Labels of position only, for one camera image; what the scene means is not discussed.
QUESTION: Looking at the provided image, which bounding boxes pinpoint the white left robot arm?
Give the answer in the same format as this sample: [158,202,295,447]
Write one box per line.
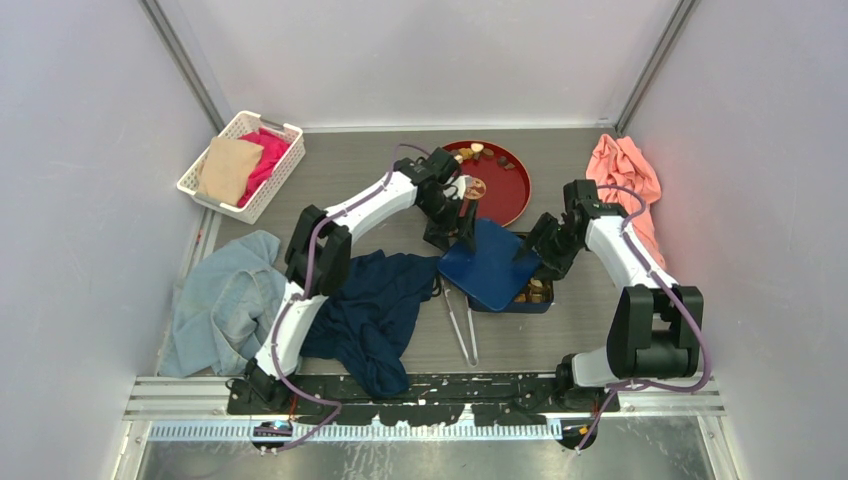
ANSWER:
[243,147,477,413]

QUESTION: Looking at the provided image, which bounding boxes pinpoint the red round tray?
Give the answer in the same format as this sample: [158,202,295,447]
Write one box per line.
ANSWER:
[443,140,532,227]

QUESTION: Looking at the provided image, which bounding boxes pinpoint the salmon pink cloth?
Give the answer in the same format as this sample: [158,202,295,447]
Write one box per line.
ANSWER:
[585,134,666,268]

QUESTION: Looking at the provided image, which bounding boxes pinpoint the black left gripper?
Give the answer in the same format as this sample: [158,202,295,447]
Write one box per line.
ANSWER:
[419,192,479,255]

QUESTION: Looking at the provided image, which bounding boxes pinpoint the dark blue cloth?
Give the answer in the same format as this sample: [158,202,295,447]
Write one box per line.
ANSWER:
[301,250,439,398]

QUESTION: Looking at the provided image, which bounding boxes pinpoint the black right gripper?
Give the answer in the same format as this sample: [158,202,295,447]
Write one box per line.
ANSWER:
[515,212,584,281]

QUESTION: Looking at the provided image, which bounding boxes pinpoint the beige cloth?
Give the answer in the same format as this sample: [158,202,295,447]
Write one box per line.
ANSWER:
[196,137,263,206]

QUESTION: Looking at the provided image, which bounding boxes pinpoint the blue chocolate tin box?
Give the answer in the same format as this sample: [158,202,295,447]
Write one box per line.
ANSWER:
[467,231,556,315]

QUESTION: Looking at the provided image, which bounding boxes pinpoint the pink magenta cloth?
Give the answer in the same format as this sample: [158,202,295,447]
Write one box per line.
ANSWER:
[237,128,290,208]

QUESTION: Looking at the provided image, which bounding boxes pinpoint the clear plastic metal tongs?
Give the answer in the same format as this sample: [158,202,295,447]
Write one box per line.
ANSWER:
[437,275,480,368]

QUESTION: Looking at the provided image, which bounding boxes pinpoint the light blue cloth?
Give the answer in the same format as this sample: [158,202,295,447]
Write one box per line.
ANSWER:
[158,230,287,378]

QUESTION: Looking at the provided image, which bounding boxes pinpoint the blue tin lid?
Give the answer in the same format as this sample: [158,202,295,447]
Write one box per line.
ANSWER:
[438,218,542,313]

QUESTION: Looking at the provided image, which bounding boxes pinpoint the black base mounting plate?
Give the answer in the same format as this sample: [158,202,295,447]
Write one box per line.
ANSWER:
[225,373,608,427]

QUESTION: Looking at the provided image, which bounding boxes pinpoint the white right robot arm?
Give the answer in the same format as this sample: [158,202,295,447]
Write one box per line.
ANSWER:
[516,179,711,411]

